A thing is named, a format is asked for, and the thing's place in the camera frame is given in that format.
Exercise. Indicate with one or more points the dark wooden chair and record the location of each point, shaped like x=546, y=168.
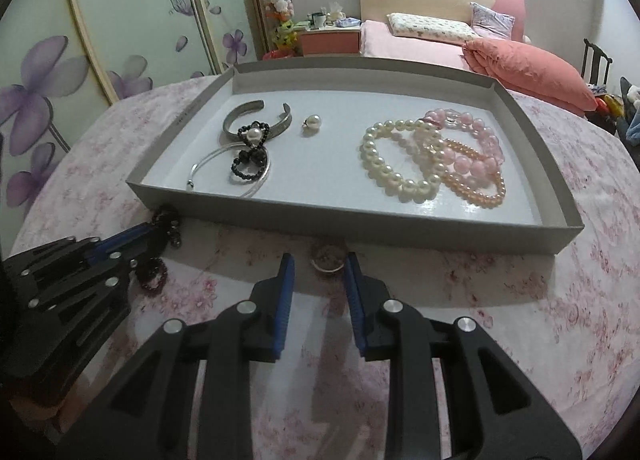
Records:
x=597, y=59

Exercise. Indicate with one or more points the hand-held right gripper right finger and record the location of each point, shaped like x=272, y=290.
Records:
x=356, y=300

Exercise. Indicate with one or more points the white patterned pillow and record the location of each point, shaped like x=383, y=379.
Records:
x=430, y=27

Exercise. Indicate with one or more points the coral quilt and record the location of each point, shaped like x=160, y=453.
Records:
x=530, y=69

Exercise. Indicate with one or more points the pink bed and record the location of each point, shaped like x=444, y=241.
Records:
x=400, y=47

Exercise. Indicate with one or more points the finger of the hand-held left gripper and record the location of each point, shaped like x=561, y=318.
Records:
x=95, y=290
x=125, y=238

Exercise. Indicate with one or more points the floral sliding wardrobe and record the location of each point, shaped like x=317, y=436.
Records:
x=125, y=14

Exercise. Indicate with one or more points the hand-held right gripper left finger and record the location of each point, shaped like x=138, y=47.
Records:
x=285, y=300

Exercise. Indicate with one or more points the grey cardboard tray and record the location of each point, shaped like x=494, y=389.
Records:
x=325, y=159

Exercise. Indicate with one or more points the silver bangle with pearl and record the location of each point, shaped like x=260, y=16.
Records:
x=255, y=133

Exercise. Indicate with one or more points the blue garment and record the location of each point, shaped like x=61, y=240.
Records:
x=635, y=132

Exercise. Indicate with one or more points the lavender pillow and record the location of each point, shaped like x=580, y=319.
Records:
x=492, y=19

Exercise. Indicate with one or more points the pink nightstand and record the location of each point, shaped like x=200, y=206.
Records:
x=330, y=42

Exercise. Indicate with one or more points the pearl pendant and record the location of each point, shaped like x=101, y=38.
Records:
x=313, y=121

